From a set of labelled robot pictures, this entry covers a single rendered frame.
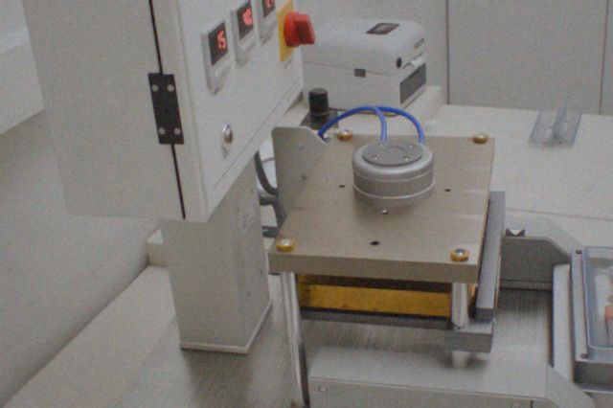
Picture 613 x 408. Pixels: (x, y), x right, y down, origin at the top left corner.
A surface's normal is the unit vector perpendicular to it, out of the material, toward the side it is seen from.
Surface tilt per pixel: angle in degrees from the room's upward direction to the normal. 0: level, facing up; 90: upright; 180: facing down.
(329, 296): 90
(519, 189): 0
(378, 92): 91
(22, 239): 90
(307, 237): 0
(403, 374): 0
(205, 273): 90
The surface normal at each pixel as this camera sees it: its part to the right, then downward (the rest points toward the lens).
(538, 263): -0.25, 0.45
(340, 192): -0.08, -0.89
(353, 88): -0.47, 0.44
